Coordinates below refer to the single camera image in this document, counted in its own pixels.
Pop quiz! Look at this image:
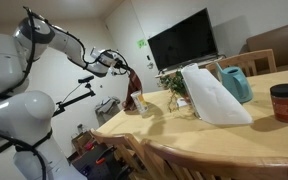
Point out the wooden chair near front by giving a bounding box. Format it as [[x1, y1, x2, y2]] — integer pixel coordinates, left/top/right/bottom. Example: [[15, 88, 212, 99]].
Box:
[[141, 139, 288, 180]]

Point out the white tv stand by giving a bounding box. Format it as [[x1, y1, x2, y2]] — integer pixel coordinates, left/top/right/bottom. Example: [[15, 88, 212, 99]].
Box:
[[155, 54, 227, 80]]

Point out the red patterned towel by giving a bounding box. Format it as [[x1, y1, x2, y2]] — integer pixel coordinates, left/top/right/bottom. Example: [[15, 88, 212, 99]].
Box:
[[122, 69, 142, 111]]

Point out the brown sofa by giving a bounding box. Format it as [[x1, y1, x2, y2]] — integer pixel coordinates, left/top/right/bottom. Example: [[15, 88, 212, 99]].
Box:
[[240, 25, 288, 71]]

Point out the wooden chair near left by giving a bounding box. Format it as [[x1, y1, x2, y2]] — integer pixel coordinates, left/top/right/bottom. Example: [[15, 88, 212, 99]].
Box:
[[90, 129, 153, 180]]

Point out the white paper under plant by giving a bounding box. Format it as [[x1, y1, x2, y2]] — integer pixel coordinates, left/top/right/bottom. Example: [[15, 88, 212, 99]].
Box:
[[176, 98, 189, 108]]

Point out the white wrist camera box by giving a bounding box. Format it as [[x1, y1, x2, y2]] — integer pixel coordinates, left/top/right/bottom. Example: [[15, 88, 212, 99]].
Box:
[[90, 48, 118, 67]]

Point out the teal watering can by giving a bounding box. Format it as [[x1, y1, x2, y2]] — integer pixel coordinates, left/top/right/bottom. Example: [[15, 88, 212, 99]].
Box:
[[216, 63, 253, 104]]

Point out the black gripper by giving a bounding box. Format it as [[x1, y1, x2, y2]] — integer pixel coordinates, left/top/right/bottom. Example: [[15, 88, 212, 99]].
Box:
[[114, 60, 129, 70]]

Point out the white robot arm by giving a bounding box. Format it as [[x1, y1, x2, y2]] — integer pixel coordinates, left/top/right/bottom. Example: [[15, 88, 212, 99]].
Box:
[[0, 11, 130, 180]]

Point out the green sticky note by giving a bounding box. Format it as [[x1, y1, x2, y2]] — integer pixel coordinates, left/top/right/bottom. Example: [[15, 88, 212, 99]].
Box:
[[137, 39, 147, 49]]

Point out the white plastic container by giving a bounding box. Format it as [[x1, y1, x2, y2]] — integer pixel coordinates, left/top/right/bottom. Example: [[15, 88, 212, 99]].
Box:
[[131, 91, 148, 114]]

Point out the black-lidded brown jar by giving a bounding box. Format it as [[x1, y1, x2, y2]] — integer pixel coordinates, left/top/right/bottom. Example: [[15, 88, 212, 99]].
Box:
[[270, 83, 288, 123]]

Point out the black flat-screen television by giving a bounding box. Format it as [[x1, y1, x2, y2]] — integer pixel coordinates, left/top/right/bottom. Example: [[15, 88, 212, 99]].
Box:
[[148, 8, 218, 70]]

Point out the potted green plant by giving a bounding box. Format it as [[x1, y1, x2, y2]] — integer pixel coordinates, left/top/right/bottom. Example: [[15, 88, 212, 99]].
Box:
[[159, 70, 191, 112]]

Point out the black camera on stand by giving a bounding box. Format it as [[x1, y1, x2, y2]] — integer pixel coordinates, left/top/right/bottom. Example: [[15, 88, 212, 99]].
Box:
[[51, 75, 97, 118]]

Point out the grey cloth pile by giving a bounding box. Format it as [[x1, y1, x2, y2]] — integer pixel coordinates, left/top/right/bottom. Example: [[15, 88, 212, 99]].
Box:
[[95, 96, 120, 116]]

